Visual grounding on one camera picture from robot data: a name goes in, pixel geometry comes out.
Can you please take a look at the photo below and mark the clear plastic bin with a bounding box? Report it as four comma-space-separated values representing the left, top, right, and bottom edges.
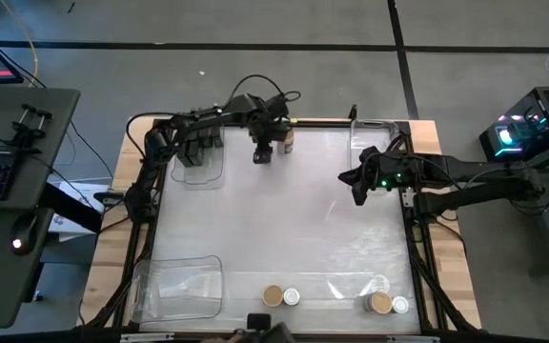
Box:
349, 118, 402, 192
129, 255, 225, 324
170, 126, 226, 192

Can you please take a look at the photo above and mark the bagel seasoning glass jar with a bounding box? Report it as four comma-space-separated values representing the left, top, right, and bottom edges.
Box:
282, 287, 301, 307

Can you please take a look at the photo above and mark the white paper sheet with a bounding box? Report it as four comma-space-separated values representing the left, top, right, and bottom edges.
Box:
48, 178, 113, 234

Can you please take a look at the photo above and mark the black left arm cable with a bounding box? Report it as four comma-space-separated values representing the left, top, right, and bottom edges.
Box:
226, 73, 302, 111

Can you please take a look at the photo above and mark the tan-lid seasoning jar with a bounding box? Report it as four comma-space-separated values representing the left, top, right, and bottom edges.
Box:
363, 290, 394, 315
276, 128, 296, 155
261, 284, 284, 308

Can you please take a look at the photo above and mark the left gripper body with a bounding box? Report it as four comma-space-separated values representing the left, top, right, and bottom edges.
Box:
248, 107, 299, 147

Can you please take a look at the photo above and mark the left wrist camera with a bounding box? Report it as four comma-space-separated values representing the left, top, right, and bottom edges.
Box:
253, 145, 275, 166

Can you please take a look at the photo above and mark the black computer mouse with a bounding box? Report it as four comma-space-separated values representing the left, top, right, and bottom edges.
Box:
10, 213, 40, 256

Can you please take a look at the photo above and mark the yellow cable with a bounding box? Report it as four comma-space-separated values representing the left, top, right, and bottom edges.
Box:
0, 0, 40, 88

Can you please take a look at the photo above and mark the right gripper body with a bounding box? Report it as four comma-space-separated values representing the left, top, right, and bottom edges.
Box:
357, 148, 402, 191

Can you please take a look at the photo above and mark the black desk clamp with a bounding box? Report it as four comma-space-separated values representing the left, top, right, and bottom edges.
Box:
0, 103, 54, 154

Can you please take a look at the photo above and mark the black aluminium table frame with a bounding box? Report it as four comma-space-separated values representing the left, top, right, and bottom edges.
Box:
86, 116, 483, 343

